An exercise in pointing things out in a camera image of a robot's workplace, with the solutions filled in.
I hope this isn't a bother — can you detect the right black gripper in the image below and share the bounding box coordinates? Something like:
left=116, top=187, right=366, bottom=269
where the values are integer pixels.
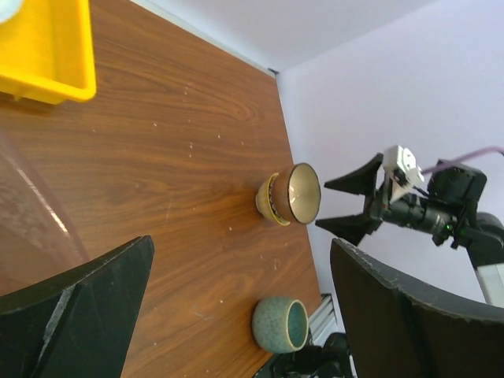
left=315, top=153, right=458, bottom=245

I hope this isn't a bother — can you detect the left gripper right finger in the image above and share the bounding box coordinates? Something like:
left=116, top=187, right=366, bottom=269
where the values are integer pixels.
left=330, top=238, right=503, bottom=377

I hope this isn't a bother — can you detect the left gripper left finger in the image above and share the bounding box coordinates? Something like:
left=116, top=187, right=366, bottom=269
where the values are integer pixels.
left=1, top=235, right=154, bottom=377

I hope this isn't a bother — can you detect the cream patterned bowl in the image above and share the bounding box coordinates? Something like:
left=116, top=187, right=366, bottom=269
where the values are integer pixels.
left=255, top=162, right=321, bottom=227

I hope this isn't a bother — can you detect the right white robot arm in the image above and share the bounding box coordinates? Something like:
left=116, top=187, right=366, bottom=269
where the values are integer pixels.
left=316, top=146, right=503, bottom=307

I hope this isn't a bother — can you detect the clear pink plastic bin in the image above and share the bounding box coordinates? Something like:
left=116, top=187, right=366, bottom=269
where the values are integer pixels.
left=1, top=134, right=90, bottom=295

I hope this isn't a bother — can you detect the teal ceramic mug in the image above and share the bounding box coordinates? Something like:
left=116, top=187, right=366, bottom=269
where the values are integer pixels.
left=251, top=296, right=309, bottom=354

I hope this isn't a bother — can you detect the yellow plastic tray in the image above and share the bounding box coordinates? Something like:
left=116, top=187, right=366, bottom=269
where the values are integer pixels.
left=1, top=1, right=97, bottom=105

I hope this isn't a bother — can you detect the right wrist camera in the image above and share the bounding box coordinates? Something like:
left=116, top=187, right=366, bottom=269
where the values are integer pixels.
left=383, top=145, right=424, bottom=203

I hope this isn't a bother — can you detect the aluminium frame rail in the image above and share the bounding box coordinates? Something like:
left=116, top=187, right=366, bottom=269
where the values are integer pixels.
left=308, top=294, right=338, bottom=347

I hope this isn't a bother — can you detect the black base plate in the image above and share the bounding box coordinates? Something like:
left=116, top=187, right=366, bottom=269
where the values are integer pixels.
left=254, top=332, right=354, bottom=378

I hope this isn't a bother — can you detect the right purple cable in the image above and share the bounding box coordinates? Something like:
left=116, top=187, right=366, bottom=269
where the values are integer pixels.
left=421, top=145, right=504, bottom=174

